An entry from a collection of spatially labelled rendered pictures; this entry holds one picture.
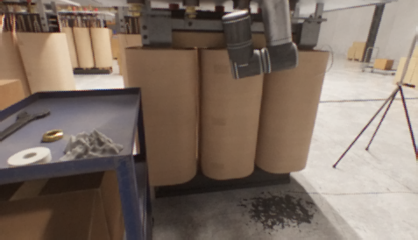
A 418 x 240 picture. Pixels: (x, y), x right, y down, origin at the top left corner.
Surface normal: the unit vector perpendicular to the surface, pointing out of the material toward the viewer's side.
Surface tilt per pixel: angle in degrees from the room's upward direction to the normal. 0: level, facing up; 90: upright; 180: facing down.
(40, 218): 26
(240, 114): 90
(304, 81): 90
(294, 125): 90
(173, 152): 90
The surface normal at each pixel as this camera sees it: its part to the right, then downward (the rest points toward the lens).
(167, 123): 0.18, 0.33
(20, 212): 0.13, -0.70
